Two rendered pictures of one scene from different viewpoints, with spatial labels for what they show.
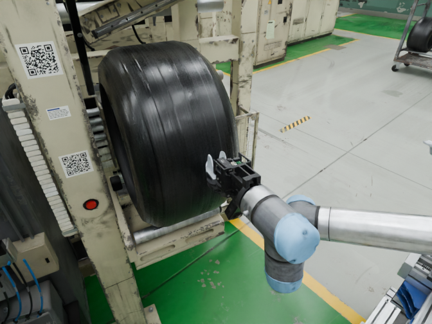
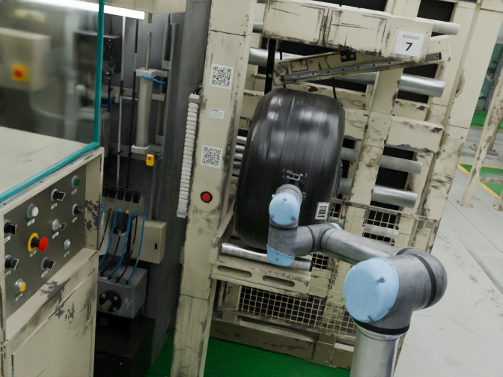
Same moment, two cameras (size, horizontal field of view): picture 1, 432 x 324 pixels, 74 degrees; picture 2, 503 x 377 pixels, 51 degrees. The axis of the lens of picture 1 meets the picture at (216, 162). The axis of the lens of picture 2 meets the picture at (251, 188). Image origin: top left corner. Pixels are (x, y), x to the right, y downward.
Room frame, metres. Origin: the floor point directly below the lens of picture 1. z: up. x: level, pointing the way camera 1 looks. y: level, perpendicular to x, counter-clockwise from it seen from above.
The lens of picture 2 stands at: (-0.74, -0.76, 1.82)
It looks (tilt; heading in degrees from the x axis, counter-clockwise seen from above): 21 degrees down; 34
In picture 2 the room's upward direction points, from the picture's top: 9 degrees clockwise
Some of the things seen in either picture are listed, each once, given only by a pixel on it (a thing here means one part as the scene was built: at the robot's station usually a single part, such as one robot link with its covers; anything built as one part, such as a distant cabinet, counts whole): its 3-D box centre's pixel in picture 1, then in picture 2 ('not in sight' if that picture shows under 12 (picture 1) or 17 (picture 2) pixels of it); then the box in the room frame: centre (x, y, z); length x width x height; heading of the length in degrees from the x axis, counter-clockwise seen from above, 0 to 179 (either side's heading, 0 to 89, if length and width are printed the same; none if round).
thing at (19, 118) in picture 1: (46, 173); (190, 157); (0.65, 0.49, 1.19); 0.05 x 0.04 x 0.48; 28
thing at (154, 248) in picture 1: (178, 234); (261, 271); (0.73, 0.14, 0.84); 0.36 x 0.09 x 0.06; 118
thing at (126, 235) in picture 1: (119, 214); (225, 230); (0.77, 0.37, 0.90); 0.40 x 0.03 x 0.10; 28
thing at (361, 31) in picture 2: not in sight; (345, 28); (1.17, 0.24, 1.71); 0.61 x 0.25 x 0.15; 118
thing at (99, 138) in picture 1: (84, 137); (239, 164); (1.09, 0.58, 1.05); 0.20 x 0.15 x 0.30; 118
